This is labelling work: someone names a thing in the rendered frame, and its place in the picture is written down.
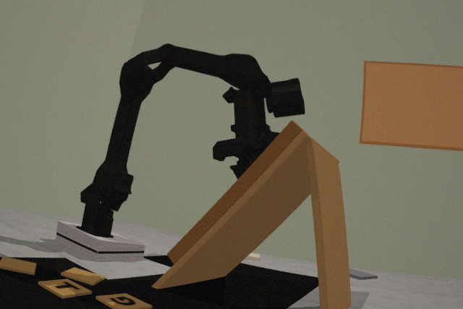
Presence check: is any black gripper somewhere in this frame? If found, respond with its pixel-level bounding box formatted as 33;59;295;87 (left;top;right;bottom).
213;116;271;179

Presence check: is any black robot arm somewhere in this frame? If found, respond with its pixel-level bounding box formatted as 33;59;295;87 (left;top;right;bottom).
77;43;305;238

